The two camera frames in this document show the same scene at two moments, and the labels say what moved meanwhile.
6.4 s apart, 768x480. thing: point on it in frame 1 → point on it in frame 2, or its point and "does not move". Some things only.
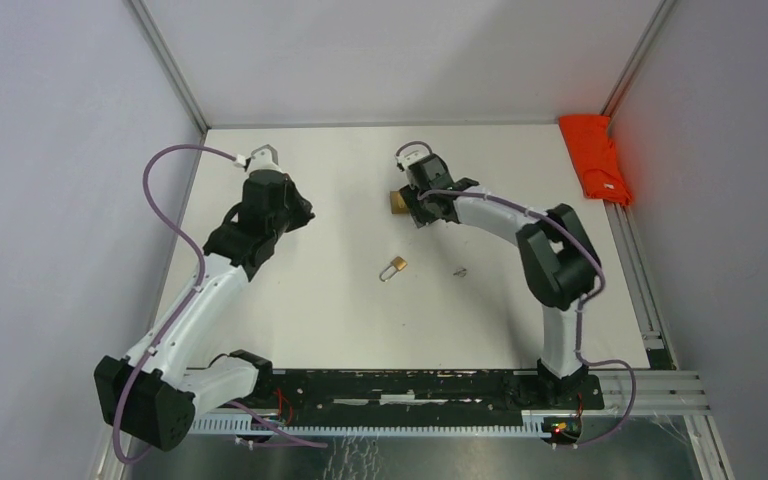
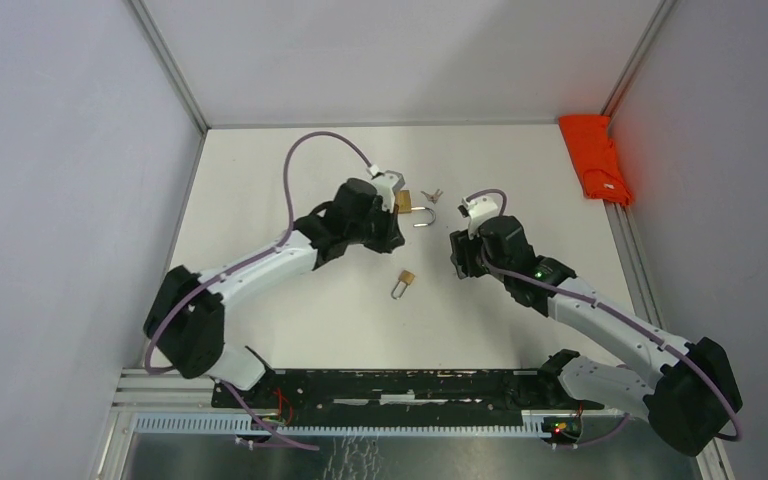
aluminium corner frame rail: (632, 64) does not move
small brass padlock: (397, 264) → (406, 278)
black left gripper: (304, 207) → (393, 237)
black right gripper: (419, 215) → (462, 254)
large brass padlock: (397, 203) does not move
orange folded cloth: (594, 155) does not move
